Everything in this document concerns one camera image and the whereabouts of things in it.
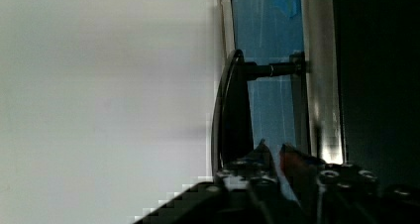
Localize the blue oven door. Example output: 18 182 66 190
211 0 346 169

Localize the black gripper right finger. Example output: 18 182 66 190
278 144 378 224

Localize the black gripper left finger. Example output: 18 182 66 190
214 140 280 198

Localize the black toaster oven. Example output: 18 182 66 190
333 0 420 186

